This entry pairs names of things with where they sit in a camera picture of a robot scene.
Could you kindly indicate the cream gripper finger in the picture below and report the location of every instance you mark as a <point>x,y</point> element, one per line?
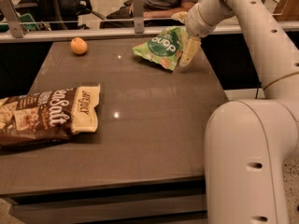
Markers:
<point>179,16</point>
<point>189,51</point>

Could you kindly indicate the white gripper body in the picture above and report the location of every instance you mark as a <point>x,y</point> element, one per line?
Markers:
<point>196,22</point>

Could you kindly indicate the green rice chip bag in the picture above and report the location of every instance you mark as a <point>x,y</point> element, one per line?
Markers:
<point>164,49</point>

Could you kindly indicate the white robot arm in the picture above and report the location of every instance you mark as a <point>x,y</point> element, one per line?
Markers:
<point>247,141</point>

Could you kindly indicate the brown sea salt chip bag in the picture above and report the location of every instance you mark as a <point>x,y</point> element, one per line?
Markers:
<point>48,116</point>

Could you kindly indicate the metal glass clamp middle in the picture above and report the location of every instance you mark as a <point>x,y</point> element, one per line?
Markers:
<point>138,16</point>

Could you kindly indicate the metal glass clamp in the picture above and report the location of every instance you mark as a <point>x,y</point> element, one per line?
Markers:
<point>138,16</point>
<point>16,28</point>

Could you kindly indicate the orange fruit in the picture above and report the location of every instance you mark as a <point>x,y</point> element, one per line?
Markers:
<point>78,46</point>

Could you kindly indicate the black office chair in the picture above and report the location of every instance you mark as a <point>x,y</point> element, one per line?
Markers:
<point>60,14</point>

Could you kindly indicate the green crate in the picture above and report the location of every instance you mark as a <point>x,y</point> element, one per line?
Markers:
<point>26,20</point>

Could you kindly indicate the metal glass clamp left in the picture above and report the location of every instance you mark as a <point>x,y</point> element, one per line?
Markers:
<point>16,28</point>

